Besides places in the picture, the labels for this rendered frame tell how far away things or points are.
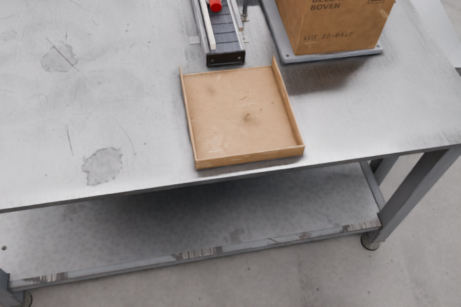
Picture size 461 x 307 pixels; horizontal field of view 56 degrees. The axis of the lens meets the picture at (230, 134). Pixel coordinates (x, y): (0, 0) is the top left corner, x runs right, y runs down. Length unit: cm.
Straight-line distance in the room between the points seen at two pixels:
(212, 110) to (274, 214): 66
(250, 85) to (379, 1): 39
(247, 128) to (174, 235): 65
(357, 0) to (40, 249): 129
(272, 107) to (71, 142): 51
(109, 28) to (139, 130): 39
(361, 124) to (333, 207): 62
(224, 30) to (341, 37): 32
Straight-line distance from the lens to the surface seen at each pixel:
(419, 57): 140
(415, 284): 196
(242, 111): 112
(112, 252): 162
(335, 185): 177
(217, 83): 118
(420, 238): 205
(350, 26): 124
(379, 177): 192
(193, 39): 130
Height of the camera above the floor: 171
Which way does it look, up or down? 55 degrees down
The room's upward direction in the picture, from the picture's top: 5 degrees clockwise
